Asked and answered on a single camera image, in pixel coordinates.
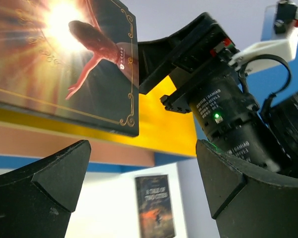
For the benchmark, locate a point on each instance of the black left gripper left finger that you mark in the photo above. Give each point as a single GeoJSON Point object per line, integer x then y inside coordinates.
{"type": "Point", "coordinates": [37, 200]}

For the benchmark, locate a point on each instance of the blue yellow wooden bookshelf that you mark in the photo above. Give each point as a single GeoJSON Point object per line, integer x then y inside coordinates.
{"type": "Point", "coordinates": [159, 131]}

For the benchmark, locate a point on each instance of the Three Days to See book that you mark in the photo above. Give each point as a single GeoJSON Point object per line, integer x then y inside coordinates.
{"type": "Point", "coordinates": [74, 61]}

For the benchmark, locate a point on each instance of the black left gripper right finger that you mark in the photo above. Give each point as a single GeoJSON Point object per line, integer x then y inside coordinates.
{"type": "Point", "coordinates": [245, 200]}

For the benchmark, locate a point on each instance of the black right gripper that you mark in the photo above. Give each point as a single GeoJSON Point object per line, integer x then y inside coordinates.
{"type": "Point", "coordinates": [218, 95]}

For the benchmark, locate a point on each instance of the Tale of Two Cities book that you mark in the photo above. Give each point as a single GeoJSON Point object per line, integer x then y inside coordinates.
{"type": "Point", "coordinates": [154, 207]}

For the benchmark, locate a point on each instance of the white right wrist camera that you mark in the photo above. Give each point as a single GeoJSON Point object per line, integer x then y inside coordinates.
{"type": "Point", "coordinates": [279, 38]}

